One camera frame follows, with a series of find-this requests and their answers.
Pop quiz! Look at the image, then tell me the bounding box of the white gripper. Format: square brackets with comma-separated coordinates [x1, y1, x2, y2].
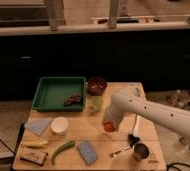
[102, 107, 124, 129]

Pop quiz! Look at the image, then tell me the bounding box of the red apple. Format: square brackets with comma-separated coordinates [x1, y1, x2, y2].
[103, 122, 115, 132]

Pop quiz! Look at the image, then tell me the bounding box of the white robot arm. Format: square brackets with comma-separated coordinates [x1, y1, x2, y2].
[102, 85, 190, 139]

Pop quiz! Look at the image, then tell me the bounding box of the green plastic cup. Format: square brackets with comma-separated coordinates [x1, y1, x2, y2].
[91, 96, 103, 112]

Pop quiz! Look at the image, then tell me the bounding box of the steel measuring cup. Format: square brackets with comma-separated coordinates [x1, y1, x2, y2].
[133, 143, 149, 160]

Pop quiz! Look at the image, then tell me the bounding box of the white plastic cup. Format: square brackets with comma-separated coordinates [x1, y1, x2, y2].
[51, 117, 68, 135]

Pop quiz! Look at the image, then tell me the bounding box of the dark red bowl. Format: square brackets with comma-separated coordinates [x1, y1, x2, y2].
[87, 77, 107, 96]

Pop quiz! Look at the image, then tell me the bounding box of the brown grape bunch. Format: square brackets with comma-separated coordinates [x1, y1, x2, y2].
[63, 94, 82, 106]

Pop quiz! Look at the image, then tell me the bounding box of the metal spoon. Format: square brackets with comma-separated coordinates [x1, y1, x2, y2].
[109, 146, 132, 158]

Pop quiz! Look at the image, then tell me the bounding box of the blue sponge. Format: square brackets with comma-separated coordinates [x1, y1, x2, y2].
[77, 140, 98, 165]

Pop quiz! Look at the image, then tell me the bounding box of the green chili pepper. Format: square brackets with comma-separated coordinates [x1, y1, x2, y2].
[51, 140, 75, 165]

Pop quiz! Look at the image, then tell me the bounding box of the green plastic tray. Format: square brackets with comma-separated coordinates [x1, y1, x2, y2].
[32, 77, 86, 112]

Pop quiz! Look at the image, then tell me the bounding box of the light blue cloth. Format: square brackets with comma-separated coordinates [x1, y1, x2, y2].
[24, 117, 52, 136]

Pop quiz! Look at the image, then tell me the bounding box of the brown wooden block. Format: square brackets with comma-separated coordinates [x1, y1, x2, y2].
[20, 148, 48, 166]

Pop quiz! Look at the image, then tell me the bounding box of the yellow banana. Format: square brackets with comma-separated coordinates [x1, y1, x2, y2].
[21, 140, 49, 148]

